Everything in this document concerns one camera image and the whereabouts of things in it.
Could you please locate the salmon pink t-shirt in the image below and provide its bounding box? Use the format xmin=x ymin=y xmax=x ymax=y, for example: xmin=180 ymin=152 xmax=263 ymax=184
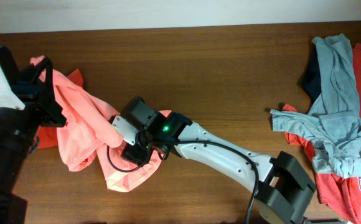
xmin=29 ymin=55 xmax=172 ymax=193

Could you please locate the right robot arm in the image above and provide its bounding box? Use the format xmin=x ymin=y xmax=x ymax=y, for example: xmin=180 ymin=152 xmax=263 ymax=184
xmin=112 ymin=97 xmax=316 ymax=224

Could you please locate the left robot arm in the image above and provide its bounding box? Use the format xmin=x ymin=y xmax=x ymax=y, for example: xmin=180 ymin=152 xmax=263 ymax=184
xmin=0 ymin=58 xmax=66 ymax=223

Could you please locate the folded red t-shirt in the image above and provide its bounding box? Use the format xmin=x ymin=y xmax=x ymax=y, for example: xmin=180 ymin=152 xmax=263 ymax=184
xmin=38 ymin=69 xmax=83 ymax=149

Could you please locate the navy blue garment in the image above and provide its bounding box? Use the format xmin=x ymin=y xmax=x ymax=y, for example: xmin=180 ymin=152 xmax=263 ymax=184
xmin=301 ymin=48 xmax=321 ymax=103

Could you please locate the grey t-shirt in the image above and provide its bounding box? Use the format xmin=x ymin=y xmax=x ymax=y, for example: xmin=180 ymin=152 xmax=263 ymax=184
xmin=270 ymin=34 xmax=361 ymax=179

